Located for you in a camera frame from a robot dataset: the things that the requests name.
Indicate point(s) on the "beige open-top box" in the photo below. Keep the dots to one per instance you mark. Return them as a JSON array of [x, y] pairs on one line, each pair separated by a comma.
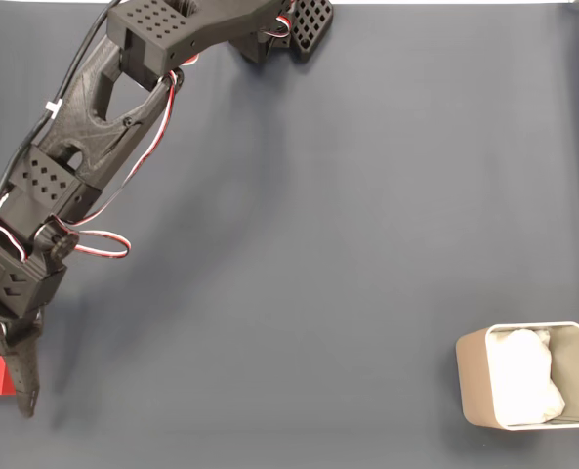
[[472, 381]]

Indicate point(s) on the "dark grey table mat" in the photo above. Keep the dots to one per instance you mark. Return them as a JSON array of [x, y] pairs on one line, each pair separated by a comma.
[[289, 293]]

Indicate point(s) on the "white crumpled paper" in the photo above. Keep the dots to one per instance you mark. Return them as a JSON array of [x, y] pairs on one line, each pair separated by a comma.
[[518, 376]]

